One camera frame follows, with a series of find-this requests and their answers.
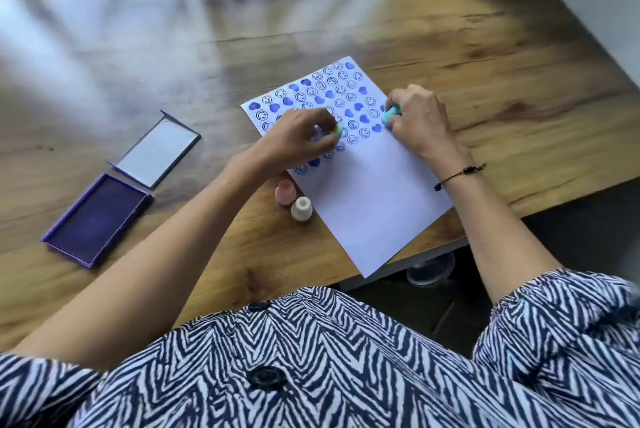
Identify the purple ink pad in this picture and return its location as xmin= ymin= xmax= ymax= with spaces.
xmin=40 ymin=172 xmax=154 ymax=269

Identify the pink small stamp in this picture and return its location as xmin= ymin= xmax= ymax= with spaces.
xmin=275 ymin=179 xmax=297 ymax=207

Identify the person's right forearm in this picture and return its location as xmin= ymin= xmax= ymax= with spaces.
xmin=433 ymin=145 xmax=566 ymax=306

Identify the zebra striped shirt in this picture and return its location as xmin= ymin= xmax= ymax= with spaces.
xmin=0 ymin=268 xmax=640 ymax=428

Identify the black cord bracelet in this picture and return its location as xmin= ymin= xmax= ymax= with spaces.
xmin=433 ymin=163 xmax=487 ymax=192

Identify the person's left forearm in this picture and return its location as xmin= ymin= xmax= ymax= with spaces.
xmin=10 ymin=148 xmax=281 ymax=373

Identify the person's left hand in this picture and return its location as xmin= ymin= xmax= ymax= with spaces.
xmin=254 ymin=107 xmax=343 ymax=173

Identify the purple ink pad lid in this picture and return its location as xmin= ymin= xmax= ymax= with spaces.
xmin=107 ymin=110 xmax=202 ymax=189

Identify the white stamped paper sheet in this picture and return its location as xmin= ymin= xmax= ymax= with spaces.
xmin=240 ymin=56 xmax=454 ymax=279

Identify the white small stamp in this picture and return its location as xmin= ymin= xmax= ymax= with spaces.
xmin=291 ymin=196 xmax=313 ymax=223

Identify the person's right hand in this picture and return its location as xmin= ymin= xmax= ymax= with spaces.
xmin=385 ymin=84 xmax=461 ymax=163

